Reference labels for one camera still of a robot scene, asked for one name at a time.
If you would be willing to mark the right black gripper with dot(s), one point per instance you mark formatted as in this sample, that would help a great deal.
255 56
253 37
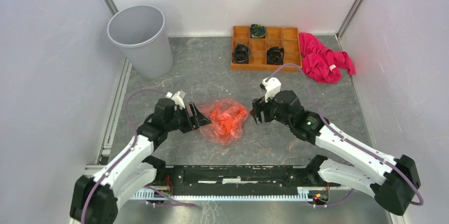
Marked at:
259 105

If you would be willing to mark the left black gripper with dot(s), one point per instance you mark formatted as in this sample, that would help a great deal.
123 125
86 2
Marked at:
200 119

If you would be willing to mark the red translucent trash bag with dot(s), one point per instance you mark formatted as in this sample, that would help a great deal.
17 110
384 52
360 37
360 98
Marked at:
227 120

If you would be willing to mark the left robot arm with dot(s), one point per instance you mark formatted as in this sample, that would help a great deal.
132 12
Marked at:
98 198

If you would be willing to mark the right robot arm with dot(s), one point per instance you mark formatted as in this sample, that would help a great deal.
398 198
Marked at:
392 182

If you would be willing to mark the grey plastic trash bin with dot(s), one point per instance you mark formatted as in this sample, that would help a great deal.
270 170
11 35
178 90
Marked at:
139 32

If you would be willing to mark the black rolled belt right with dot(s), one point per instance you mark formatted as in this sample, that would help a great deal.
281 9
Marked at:
275 55

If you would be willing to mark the orange compartment tray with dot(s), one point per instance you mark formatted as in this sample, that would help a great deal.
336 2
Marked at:
286 37

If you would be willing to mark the dark rolled belt top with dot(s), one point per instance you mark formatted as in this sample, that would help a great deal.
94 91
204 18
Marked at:
257 31

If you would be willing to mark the pink crumpled cloth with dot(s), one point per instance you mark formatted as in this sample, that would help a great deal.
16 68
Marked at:
321 63

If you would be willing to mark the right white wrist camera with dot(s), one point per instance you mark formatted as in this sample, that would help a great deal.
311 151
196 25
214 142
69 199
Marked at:
272 86

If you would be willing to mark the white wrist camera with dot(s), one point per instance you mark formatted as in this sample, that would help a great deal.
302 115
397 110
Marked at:
177 97
272 86

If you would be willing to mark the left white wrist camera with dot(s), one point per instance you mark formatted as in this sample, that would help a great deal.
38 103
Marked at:
177 97

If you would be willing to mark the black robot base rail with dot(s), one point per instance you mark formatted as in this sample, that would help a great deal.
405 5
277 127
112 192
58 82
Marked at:
239 180

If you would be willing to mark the white slotted cable duct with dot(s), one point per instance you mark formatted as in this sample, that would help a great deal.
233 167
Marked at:
300 196

